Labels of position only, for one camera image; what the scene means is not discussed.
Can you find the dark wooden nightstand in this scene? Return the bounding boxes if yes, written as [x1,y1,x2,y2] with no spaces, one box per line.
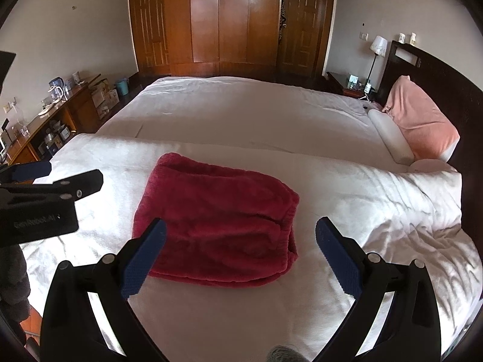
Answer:
[326,71,380,100]

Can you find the white pillow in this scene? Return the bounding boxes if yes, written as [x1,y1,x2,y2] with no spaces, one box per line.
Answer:
[368,109,414,164]

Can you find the white shade table lamp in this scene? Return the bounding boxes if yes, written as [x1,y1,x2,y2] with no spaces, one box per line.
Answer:
[369,36,388,87]

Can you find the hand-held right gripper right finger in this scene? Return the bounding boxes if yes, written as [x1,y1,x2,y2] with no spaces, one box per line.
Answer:
[315,216,442,362]

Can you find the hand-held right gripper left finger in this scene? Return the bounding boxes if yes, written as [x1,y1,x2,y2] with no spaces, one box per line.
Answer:
[40,218,168,362]

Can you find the hanging patterned scarf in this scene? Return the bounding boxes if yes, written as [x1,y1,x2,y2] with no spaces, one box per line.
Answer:
[278,0,289,42]

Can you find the printed cardboard box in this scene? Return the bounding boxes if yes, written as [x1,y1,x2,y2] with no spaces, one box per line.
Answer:
[91,78,119,116]

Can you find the pink pillow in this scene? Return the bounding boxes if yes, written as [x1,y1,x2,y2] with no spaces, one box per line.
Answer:
[383,75,460,161]

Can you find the dark wooden headboard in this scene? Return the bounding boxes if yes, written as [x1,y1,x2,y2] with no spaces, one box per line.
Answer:
[377,40,483,182]

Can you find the person's grey trouser leg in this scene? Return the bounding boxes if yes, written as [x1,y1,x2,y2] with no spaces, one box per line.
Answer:
[266,345,306,362]

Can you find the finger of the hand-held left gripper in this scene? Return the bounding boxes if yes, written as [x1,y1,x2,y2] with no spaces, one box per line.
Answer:
[0,160,52,185]
[0,169,104,205]

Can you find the wooden sideboard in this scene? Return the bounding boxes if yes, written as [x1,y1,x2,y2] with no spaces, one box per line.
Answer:
[0,79,133,167]

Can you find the wooden wardrobe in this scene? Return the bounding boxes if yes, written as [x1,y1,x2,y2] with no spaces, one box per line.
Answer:
[107,0,283,80]

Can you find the bed with white sheet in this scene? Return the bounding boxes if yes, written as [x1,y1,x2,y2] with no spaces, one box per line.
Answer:
[19,75,483,362]

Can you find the wooden door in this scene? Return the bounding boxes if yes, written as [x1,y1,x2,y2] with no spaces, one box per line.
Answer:
[277,0,334,80]

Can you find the red fleece pants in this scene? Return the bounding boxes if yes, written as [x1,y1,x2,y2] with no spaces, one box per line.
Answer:
[132,153,300,287]

